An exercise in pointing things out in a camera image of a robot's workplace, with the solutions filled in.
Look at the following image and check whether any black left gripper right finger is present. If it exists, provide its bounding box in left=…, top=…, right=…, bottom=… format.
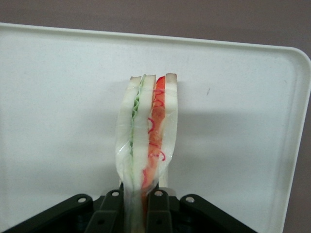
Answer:
left=145, top=189, right=259, bottom=233

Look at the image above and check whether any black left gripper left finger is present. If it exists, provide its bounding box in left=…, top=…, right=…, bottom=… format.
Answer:
left=0, top=188, right=125, bottom=233

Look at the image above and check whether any triangle sandwich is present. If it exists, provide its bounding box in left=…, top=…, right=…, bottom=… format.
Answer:
left=114, top=72, right=179, bottom=233

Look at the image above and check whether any cream plastic tray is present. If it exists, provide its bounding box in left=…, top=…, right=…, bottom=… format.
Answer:
left=0, top=22, right=311, bottom=233

